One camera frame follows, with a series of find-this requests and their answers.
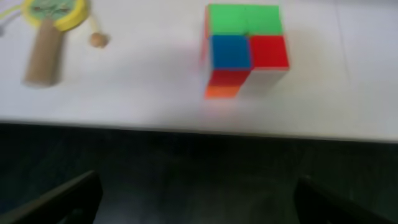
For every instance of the many-coloured puzzle cube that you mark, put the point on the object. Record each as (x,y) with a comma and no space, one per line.
(245,40)

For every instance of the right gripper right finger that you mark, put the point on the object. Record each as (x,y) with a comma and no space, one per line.
(329,208)

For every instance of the yellow rattle drum toy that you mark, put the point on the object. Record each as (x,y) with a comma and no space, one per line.
(46,53)

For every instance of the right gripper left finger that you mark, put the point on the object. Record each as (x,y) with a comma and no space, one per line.
(62,205)

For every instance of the white shelf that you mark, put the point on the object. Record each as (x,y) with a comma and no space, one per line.
(155,93)

